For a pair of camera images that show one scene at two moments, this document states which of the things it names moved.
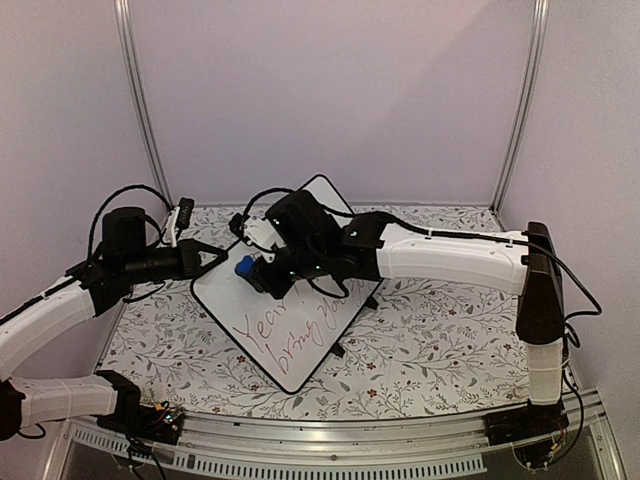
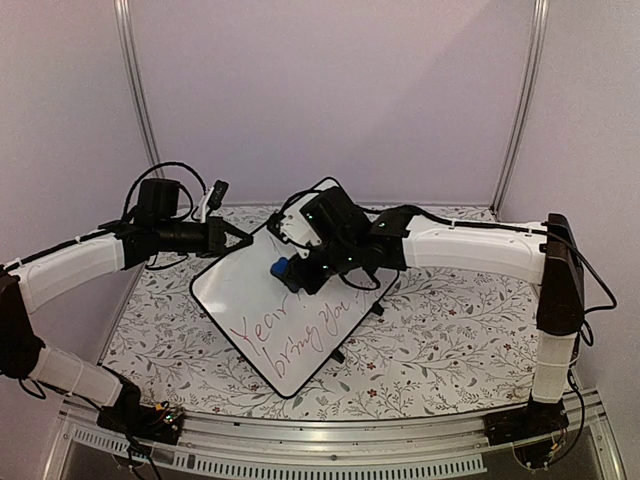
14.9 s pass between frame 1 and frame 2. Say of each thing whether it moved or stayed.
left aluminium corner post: stayed
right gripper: moved
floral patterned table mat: stayed
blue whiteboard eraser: moved
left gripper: moved
